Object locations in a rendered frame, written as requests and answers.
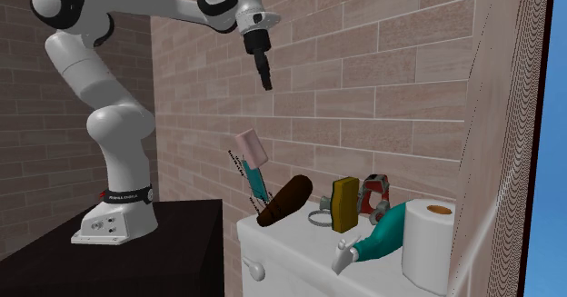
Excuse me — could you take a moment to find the ochre yellow block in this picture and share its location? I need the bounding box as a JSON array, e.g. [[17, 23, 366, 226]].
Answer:
[[330, 175, 362, 234]]

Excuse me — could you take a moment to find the dark brown oblong object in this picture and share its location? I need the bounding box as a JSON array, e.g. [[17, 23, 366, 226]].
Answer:
[[256, 173, 314, 228]]

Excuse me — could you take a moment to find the red and grey tool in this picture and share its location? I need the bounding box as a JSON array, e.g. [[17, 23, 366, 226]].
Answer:
[[356, 173, 393, 226]]

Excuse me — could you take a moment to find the grey ring clamp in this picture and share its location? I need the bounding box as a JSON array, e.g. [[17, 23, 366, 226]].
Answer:
[[308, 194, 334, 228]]

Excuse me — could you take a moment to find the pink and teal brush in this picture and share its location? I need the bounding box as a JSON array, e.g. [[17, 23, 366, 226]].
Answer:
[[227, 128, 274, 213]]

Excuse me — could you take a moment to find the white toilet paper roll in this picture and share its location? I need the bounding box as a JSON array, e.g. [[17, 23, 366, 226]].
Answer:
[[401, 198, 457, 297]]

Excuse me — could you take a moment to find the black robot stand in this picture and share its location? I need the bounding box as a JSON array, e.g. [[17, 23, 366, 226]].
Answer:
[[0, 198, 225, 297]]

